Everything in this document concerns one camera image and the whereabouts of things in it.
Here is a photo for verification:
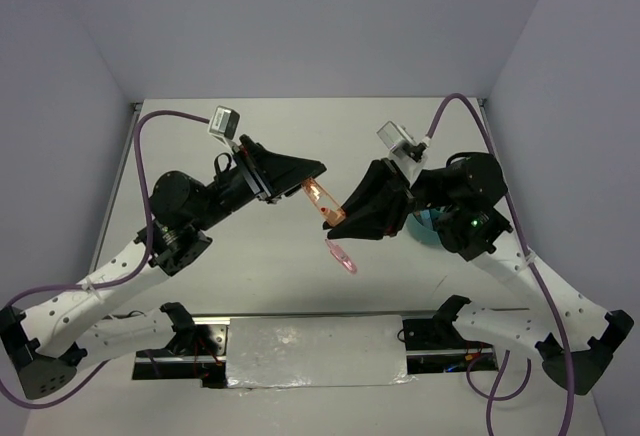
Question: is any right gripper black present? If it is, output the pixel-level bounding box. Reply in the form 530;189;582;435
321;155;454;239

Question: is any silver foil sheet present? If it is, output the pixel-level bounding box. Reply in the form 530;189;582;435
226;315;411;389

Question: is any orange highlighter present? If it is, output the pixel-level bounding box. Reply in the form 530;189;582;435
320;207;346;229

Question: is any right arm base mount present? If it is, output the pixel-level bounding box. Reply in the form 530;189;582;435
396;317;497;376

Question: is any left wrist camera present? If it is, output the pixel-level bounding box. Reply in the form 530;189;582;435
207;106;240;151

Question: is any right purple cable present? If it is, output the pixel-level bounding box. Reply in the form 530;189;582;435
422;94;574;436

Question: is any purple cable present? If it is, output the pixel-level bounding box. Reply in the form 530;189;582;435
422;94;574;436
0;110;216;409

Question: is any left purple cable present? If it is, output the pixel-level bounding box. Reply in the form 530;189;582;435
0;110;216;409

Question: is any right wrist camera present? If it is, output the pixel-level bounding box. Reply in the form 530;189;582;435
376;121;430;186

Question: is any teal round pen holder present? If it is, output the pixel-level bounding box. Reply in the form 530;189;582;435
405;209;442;247

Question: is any pink highlighter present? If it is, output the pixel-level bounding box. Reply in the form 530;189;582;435
325;239;358;274

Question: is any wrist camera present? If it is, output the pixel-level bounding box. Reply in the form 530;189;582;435
376;121;430;186
207;106;240;151

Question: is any clear orange highlighter cap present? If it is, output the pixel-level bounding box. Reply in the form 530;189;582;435
302;178;341;214

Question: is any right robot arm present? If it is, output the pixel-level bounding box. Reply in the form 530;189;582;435
323;152;634;395

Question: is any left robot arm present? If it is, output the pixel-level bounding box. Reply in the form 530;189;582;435
1;135;326;406

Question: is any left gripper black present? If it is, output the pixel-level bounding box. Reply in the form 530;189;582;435
192;134;326;231

